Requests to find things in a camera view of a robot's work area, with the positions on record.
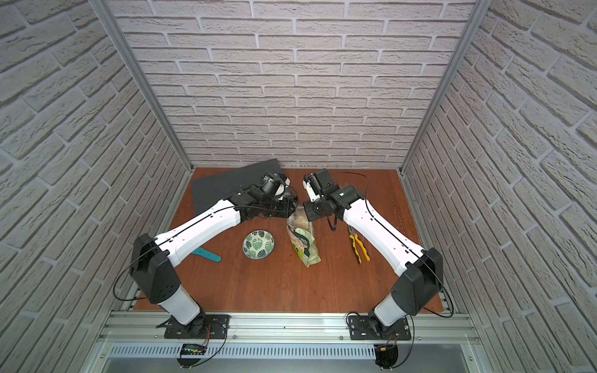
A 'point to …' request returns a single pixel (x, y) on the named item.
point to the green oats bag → (301, 234)
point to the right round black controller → (385, 356)
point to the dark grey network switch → (214, 188)
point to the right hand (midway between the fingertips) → (305, 210)
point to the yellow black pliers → (354, 237)
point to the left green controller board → (193, 349)
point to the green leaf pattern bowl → (258, 244)
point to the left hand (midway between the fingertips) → (292, 201)
